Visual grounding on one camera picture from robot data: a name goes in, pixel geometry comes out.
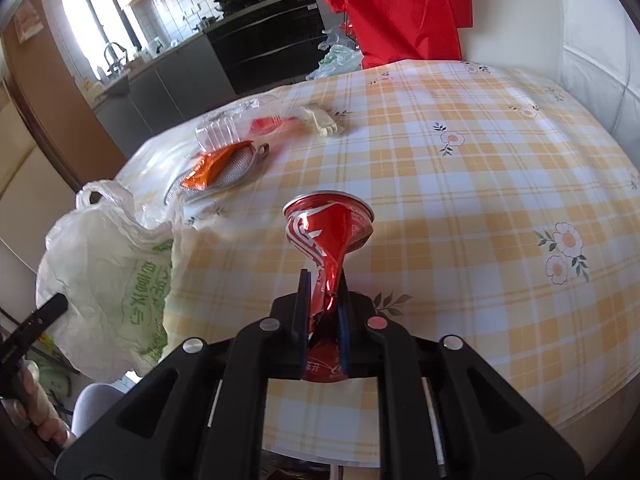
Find crushed red soda can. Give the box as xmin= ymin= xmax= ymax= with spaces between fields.
xmin=283 ymin=190 xmax=374 ymax=382

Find orange snack packet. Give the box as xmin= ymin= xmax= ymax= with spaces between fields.
xmin=180 ymin=140 xmax=253 ymax=191

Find grey kitchen base cabinets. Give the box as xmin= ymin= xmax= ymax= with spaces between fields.
xmin=94 ymin=35 xmax=236 ymax=158

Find kitchen faucet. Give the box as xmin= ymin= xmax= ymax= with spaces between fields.
xmin=103 ymin=42 xmax=129 ymax=75

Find person's left hand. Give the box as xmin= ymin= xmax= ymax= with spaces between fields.
xmin=10 ymin=360 xmax=75 ymax=448

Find white green plastic bag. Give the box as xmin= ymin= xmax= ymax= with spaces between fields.
xmin=36 ymin=180 xmax=186 ymax=382

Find cream crumpled wrapper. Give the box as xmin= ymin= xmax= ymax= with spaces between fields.
xmin=300 ymin=103 xmax=344 ymax=138

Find crushed clear plastic bottle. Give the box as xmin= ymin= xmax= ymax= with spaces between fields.
xmin=194 ymin=93 xmax=299 ymax=153

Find yellow plaid floral tablecloth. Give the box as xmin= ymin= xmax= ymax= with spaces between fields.
xmin=164 ymin=61 xmax=639 ymax=467

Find black oven range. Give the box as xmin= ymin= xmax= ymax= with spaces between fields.
xmin=205 ymin=0 xmax=346 ymax=94

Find red hanging apron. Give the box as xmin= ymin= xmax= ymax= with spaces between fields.
xmin=326 ymin=0 xmax=473 ymax=68

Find white wall sheet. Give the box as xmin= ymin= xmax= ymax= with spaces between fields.
xmin=560 ymin=0 xmax=639 ymax=164

